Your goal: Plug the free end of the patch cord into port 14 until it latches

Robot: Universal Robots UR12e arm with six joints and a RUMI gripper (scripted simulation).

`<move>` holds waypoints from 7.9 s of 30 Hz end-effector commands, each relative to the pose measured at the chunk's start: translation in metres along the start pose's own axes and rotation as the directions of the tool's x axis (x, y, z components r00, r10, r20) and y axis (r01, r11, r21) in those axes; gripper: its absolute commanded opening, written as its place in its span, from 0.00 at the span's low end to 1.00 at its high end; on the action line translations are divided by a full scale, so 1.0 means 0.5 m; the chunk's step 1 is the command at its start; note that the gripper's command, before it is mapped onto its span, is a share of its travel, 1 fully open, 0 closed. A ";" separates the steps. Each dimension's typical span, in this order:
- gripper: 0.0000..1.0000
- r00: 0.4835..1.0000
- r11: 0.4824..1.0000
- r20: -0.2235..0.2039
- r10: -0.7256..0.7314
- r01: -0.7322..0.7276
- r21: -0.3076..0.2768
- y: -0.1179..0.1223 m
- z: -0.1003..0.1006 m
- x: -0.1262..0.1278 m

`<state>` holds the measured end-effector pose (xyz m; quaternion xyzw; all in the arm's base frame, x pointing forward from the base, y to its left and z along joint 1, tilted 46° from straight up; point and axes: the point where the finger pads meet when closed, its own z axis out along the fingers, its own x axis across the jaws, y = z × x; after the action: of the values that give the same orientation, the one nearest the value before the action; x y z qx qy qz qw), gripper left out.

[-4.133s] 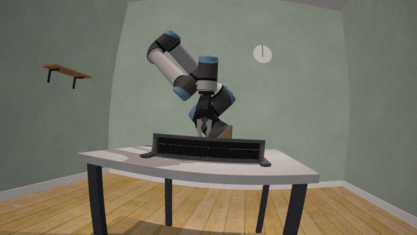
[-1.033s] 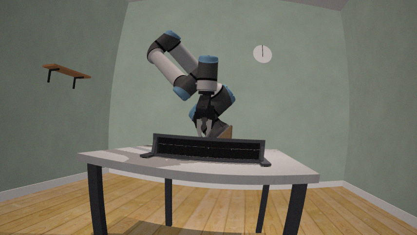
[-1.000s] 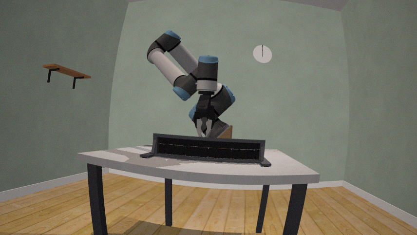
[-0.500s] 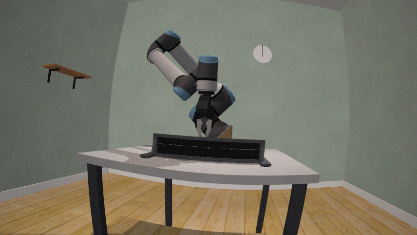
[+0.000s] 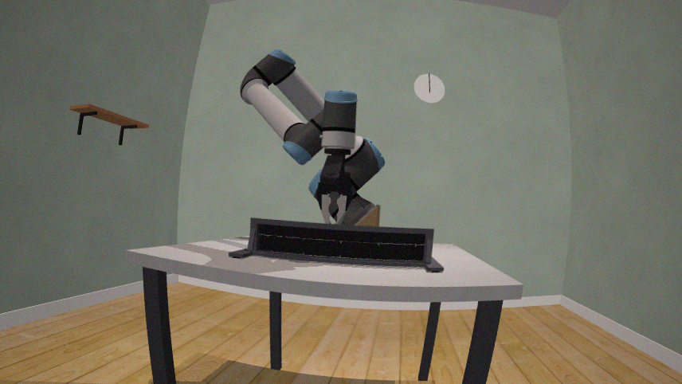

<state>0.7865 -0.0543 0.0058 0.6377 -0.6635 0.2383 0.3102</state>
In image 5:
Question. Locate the black network patch panel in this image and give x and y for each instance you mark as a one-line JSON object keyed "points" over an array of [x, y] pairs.
{"points": [[338, 245]]}

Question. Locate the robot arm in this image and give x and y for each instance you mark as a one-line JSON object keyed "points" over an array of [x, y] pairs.
{"points": [[335, 116]]}

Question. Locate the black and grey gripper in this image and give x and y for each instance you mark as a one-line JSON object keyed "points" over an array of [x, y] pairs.
{"points": [[344, 187]]}

